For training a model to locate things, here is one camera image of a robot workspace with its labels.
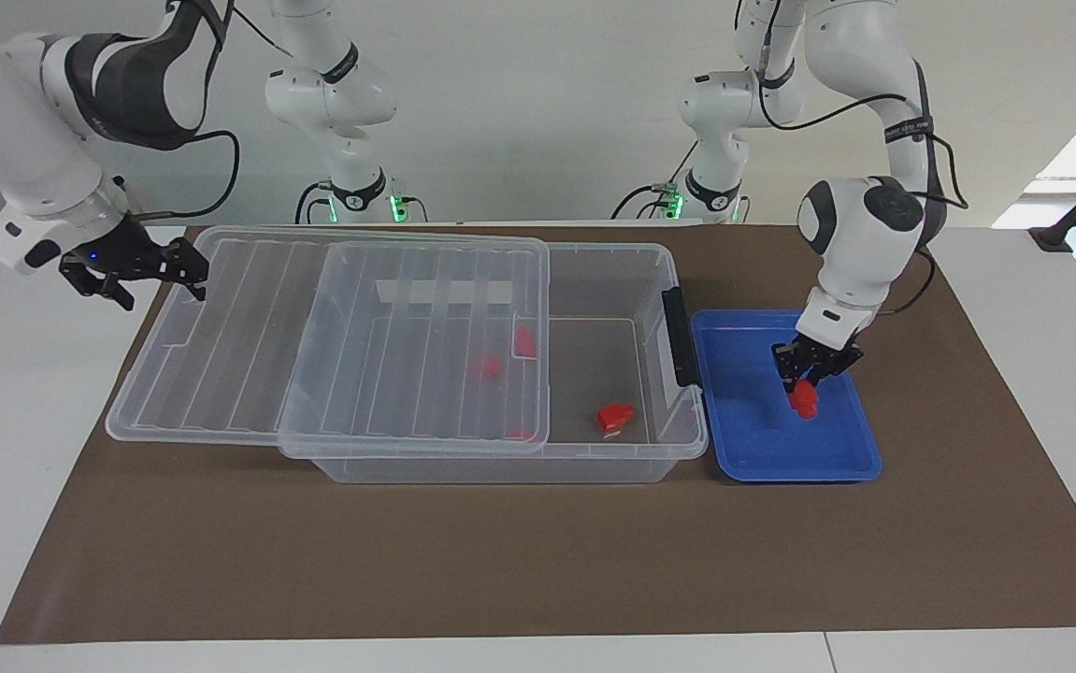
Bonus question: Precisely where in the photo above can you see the black cable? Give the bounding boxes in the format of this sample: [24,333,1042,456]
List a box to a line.
[610,166,699,222]
[294,179,337,226]
[171,129,242,219]
[872,131,970,318]
[218,0,295,60]
[756,45,896,133]

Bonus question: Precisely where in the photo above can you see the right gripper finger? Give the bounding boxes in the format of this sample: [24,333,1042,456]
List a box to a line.
[58,260,137,312]
[156,237,212,303]

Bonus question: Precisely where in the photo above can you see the blue plastic tray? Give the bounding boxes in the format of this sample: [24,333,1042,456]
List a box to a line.
[691,308,883,484]

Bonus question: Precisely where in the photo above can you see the clear plastic storage box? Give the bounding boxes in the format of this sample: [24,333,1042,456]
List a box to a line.
[280,241,710,485]

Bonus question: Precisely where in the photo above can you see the black box latch handle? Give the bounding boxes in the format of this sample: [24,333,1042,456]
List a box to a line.
[663,286,703,390]

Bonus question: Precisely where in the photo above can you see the clear plastic box lid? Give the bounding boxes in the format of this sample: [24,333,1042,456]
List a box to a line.
[105,225,552,457]

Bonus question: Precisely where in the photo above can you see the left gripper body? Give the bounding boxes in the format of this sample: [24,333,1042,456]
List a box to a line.
[773,333,866,380]

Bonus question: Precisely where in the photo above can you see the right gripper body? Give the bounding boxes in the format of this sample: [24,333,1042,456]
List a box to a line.
[86,216,166,280]

